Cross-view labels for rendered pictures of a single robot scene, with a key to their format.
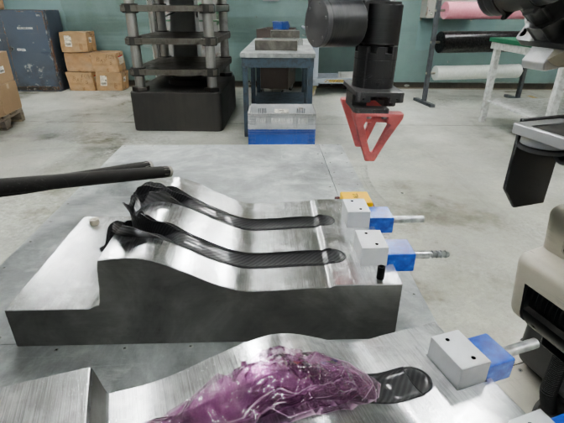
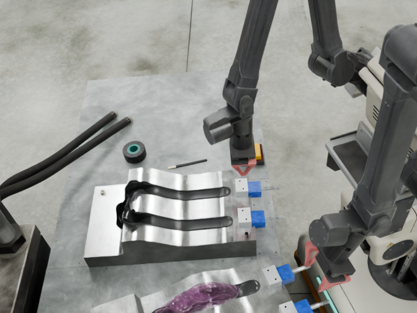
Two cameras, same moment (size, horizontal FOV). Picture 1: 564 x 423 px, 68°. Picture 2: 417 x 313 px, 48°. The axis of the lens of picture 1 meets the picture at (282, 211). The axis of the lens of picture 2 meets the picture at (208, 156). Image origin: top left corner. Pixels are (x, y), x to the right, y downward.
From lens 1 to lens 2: 0.87 m
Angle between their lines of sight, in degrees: 23
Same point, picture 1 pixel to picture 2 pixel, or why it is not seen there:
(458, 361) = (269, 281)
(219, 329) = (176, 258)
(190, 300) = (162, 250)
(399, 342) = (251, 267)
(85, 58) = not seen: outside the picture
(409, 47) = not seen: outside the picture
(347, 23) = (222, 137)
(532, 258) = (346, 195)
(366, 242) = (241, 218)
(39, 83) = not seen: outside the picture
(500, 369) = (288, 280)
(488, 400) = (279, 294)
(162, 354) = (152, 269)
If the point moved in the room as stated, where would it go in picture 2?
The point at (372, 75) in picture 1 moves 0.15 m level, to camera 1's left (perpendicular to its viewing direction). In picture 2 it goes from (239, 145) to (183, 148)
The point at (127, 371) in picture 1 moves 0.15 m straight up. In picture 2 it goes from (139, 278) to (129, 252)
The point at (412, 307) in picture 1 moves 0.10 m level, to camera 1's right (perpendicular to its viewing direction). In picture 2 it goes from (269, 236) to (303, 235)
